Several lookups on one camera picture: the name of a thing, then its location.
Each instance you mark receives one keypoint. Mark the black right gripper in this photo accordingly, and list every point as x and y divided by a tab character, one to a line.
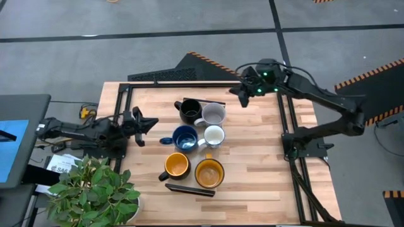
249	85

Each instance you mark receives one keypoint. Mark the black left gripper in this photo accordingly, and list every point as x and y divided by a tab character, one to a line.
134	124

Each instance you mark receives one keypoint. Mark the light grey coffee mug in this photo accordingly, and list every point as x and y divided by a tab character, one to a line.
214	115

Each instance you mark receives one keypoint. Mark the dark blue coffee mug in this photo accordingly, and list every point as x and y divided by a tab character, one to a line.
184	138

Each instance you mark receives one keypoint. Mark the black coffee mug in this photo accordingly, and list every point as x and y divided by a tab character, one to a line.
191	110

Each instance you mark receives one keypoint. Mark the black mug yellow inside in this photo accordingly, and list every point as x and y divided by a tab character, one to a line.
176	165

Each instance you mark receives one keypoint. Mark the white coffee mug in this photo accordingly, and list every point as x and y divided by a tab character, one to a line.
214	136

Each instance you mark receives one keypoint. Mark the yellow coffee mug dark rim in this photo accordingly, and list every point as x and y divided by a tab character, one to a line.
209	173

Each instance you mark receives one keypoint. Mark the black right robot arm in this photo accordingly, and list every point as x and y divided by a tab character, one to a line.
315	93

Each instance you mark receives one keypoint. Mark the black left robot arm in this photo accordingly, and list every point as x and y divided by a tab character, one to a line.
75	130

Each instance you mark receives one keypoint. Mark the black table clamp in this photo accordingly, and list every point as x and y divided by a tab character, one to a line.
155	82

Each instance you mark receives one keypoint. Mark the wooden tray dark end rails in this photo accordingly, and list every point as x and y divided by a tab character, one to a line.
189	190

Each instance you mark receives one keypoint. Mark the white plant pot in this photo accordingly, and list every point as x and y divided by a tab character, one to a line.
137	211

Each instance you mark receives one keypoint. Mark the green leafy plant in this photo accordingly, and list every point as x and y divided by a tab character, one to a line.
91	192

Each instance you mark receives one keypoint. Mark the white printed paper sheet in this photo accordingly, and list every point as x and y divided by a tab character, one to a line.
60	164

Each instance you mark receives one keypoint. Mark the grey monitor blue screen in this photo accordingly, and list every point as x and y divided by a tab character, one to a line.
19	110

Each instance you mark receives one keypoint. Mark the black metal table frame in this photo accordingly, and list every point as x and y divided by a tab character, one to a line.
189	85

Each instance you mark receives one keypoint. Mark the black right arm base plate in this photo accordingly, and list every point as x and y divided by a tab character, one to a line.
312	149

